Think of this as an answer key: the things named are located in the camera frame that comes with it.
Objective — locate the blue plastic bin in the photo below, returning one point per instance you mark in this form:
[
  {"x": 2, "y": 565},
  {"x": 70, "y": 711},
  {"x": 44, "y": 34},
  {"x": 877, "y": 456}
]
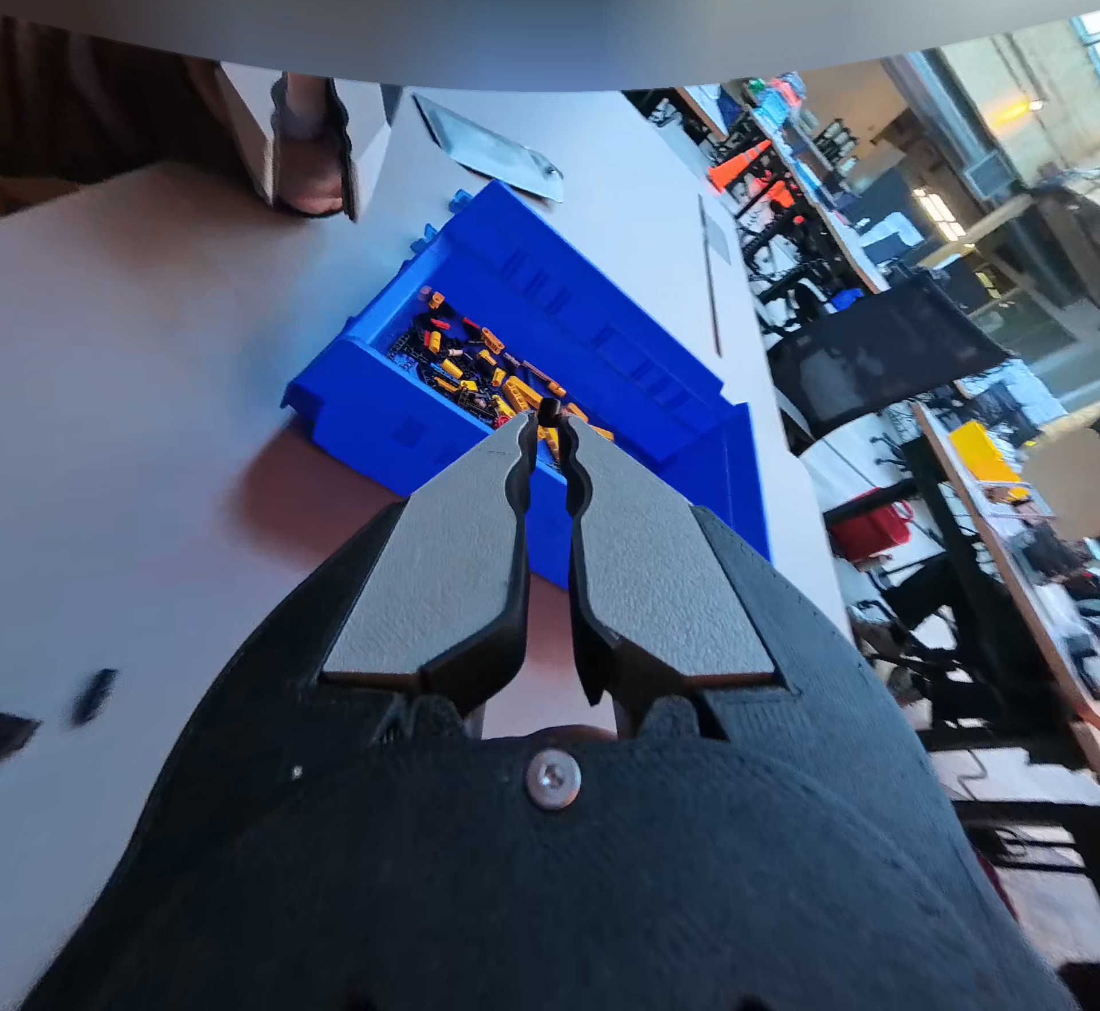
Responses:
[{"x": 601, "y": 315}]

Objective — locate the yellow plastic bin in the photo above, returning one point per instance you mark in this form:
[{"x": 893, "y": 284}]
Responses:
[{"x": 980, "y": 452}]

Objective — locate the black lego piece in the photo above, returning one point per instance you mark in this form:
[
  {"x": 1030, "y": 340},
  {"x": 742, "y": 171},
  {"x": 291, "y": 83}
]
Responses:
[
  {"x": 94, "y": 695},
  {"x": 17, "y": 736}
]

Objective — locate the thin dark rod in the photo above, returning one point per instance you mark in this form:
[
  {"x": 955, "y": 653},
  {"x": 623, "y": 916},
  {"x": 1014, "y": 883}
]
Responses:
[{"x": 710, "y": 280}]

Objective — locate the clear plastic bag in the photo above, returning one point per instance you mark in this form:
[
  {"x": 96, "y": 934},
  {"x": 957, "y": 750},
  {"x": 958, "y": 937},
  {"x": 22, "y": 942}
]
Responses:
[{"x": 481, "y": 143}]

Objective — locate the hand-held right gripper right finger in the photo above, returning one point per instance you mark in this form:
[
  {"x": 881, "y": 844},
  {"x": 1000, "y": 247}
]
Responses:
[{"x": 662, "y": 590}]

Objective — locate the person's torso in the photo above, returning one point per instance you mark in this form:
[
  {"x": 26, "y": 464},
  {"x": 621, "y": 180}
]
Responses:
[{"x": 86, "y": 100}]

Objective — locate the cluttered wooden workbench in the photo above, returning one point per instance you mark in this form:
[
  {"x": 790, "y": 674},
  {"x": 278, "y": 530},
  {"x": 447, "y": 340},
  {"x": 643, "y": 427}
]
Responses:
[{"x": 1014, "y": 590}]

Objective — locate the pile of lego pieces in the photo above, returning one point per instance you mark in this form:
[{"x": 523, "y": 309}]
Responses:
[{"x": 468, "y": 379}]

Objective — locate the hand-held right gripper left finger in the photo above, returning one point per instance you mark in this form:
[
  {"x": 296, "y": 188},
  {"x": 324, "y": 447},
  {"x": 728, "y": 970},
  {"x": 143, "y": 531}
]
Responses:
[{"x": 430, "y": 581}]

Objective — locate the orange traffic cone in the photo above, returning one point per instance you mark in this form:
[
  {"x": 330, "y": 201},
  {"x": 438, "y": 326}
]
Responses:
[{"x": 739, "y": 164}]

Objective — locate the black office chair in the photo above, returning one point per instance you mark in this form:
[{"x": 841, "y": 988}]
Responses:
[{"x": 876, "y": 358}]

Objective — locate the red plastic bin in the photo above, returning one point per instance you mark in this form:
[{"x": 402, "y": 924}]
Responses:
[{"x": 872, "y": 529}]

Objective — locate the small black lego connector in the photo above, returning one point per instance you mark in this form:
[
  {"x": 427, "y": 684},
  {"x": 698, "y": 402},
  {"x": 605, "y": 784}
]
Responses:
[{"x": 548, "y": 411}]

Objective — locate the small blue lego piece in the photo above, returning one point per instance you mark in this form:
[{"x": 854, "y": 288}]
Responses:
[
  {"x": 461, "y": 201},
  {"x": 424, "y": 241}
]

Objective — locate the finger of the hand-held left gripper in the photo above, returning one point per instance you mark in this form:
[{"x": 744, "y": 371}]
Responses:
[
  {"x": 369, "y": 134},
  {"x": 253, "y": 125}
]

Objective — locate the long cluttered workbench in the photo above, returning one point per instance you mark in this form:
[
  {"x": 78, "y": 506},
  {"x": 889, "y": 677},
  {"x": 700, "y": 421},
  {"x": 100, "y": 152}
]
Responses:
[{"x": 846, "y": 242}]

